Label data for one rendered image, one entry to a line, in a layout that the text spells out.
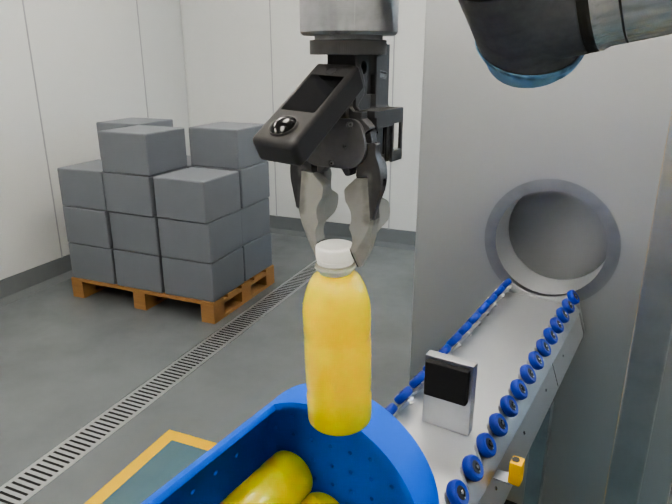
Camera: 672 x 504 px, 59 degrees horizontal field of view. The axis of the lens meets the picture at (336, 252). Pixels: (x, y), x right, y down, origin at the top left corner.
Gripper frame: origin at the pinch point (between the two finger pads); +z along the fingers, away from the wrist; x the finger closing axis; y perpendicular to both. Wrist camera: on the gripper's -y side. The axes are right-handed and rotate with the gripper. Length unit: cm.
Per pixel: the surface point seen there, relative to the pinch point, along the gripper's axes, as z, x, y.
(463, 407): 47, 2, 51
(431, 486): 31.9, -8.0, 9.7
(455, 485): 48, -4, 30
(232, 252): 106, 223, 235
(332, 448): 32.5, 6.8, 10.4
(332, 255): -0.3, -0.8, -2.0
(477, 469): 50, -6, 38
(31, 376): 146, 258, 108
